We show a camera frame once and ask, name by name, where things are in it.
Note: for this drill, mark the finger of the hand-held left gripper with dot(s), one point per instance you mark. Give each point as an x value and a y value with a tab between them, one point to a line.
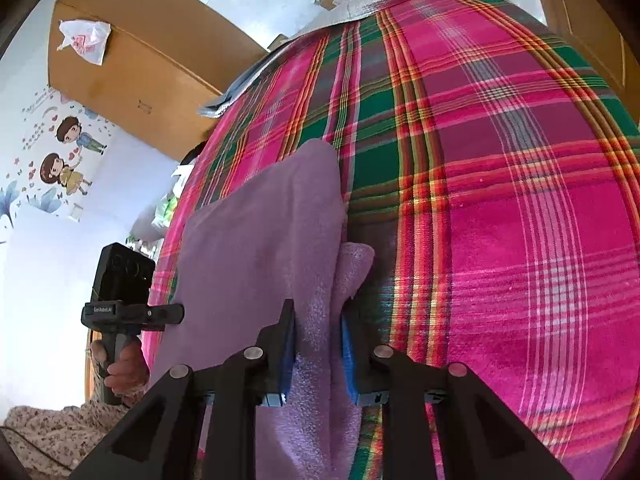
167	316

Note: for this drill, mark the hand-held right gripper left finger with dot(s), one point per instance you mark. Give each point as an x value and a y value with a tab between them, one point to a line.
286	375

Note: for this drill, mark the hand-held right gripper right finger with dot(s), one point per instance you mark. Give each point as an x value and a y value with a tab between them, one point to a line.
348	370

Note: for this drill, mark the purple fleece garment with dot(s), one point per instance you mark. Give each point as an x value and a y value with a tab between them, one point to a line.
260	235

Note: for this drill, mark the person's left forearm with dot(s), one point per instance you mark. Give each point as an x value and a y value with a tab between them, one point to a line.
60	435

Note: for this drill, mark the person's left hand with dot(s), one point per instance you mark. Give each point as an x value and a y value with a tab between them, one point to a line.
130	370

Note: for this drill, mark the white carton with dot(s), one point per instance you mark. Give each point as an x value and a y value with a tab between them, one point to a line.
147	222

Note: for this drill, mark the plaid bed sheet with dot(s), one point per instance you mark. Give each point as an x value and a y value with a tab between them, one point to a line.
500	210

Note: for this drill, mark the white plastic bag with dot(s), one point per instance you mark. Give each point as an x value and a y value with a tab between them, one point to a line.
85	40

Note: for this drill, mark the panelled wooden wardrobe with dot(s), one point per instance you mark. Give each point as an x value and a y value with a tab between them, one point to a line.
590	20

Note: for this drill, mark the white wall switch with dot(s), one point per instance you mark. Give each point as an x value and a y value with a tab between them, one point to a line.
75	213

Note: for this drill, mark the cartoon wall sticker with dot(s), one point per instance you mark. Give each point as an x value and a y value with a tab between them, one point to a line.
60	160

